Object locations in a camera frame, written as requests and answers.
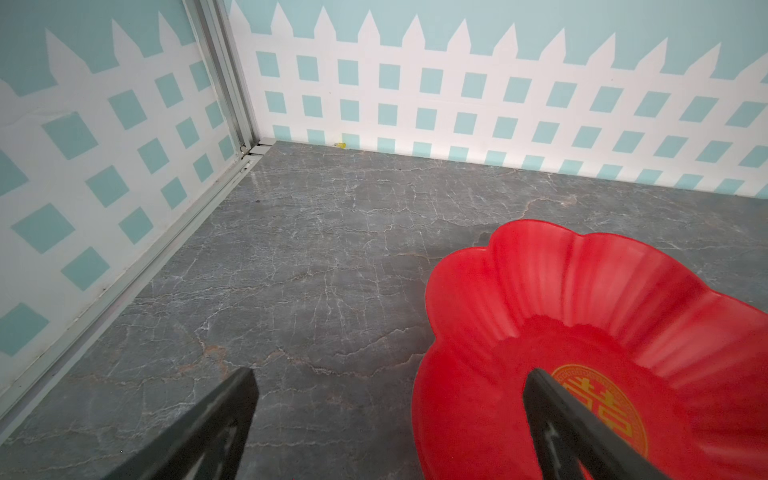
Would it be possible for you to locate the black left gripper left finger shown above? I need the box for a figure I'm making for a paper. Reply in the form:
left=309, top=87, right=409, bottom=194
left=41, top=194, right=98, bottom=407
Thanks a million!
left=107, top=367, right=259, bottom=479

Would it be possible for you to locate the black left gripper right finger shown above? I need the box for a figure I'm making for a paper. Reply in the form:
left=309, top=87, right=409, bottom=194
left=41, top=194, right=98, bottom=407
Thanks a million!
left=523, top=368, right=666, bottom=480

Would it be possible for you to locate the red flower-shaped fruit bowl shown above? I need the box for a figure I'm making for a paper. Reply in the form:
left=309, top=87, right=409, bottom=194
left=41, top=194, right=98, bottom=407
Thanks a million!
left=412, top=220, right=767, bottom=479

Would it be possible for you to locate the aluminium corner frame post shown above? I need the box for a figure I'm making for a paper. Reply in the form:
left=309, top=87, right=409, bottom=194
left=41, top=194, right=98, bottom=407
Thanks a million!
left=183, top=0, right=259, bottom=155

